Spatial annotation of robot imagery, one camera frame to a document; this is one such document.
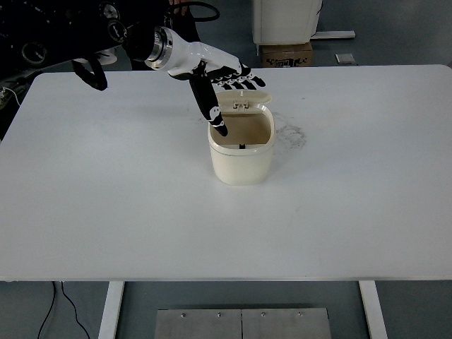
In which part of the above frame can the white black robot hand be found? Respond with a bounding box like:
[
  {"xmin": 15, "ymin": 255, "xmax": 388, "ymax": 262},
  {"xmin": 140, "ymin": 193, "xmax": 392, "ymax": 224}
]
[{"xmin": 165, "ymin": 30, "xmax": 266, "ymax": 138}]

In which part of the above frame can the white plastic appliance housing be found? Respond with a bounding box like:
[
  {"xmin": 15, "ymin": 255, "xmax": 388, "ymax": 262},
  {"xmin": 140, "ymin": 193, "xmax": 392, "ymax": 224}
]
[{"xmin": 252, "ymin": 0, "xmax": 323, "ymax": 46}]

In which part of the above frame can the person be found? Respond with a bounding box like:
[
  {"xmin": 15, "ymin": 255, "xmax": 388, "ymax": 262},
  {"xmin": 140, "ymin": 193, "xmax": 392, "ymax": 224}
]
[{"xmin": 129, "ymin": 0, "xmax": 201, "ymax": 71}]

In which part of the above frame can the black floor cable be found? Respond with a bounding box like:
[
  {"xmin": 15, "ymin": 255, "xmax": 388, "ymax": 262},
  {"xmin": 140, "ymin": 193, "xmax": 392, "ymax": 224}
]
[
  {"xmin": 60, "ymin": 281, "xmax": 91, "ymax": 339},
  {"xmin": 37, "ymin": 281, "xmax": 57, "ymax": 339}
]

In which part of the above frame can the thin white cable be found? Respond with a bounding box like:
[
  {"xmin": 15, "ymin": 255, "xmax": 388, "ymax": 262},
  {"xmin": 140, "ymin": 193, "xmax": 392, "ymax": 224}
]
[{"xmin": 0, "ymin": 84, "xmax": 20, "ymax": 106}]

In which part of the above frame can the cream plastic lidded trash bin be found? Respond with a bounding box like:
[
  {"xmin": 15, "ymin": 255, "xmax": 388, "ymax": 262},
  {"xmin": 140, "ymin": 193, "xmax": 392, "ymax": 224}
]
[{"xmin": 207, "ymin": 88, "xmax": 276, "ymax": 186}]

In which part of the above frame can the white table leg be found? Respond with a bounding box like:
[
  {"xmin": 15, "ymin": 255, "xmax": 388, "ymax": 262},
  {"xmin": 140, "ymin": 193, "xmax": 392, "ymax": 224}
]
[
  {"xmin": 359, "ymin": 281, "xmax": 388, "ymax": 339},
  {"xmin": 97, "ymin": 281, "xmax": 126, "ymax": 339}
]

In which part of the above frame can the white floor foot bar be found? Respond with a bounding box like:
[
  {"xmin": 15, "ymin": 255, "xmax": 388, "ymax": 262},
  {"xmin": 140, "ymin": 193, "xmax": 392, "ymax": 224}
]
[{"xmin": 311, "ymin": 30, "xmax": 357, "ymax": 40}]

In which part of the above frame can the brown printed cardboard box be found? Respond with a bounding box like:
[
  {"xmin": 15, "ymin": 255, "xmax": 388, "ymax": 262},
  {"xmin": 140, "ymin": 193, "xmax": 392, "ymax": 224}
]
[{"xmin": 258, "ymin": 41, "xmax": 315, "ymax": 68}]

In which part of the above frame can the grey metal plate with screws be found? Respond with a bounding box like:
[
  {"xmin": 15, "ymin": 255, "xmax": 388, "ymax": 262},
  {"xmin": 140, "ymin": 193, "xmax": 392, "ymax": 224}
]
[
  {"xmin": 154, "ymin": 309, "xmax": 243, "ymax": 339},
  {"xmin": 241, "ymin": 308, "xmax": 333, "ymax": 339}
]

